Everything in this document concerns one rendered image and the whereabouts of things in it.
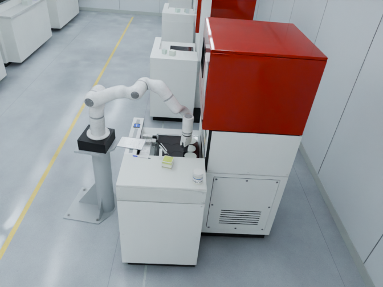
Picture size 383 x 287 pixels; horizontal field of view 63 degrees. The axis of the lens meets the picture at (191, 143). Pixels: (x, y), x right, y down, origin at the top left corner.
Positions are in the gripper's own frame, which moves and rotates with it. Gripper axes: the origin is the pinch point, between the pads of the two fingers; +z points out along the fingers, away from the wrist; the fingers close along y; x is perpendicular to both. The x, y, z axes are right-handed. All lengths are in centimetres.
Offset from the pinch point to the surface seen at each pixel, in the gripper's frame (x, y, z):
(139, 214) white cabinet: 3, 59, 25
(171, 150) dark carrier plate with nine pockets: -9.9, 6.3, 2.5
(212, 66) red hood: 19, 5, -78
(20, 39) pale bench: -461, -127, 46
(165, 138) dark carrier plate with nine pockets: -24.9, -4.7, 2.6
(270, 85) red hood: 51, -18, -68
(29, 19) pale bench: -492, -170, 25
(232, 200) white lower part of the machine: 44, -13, 41
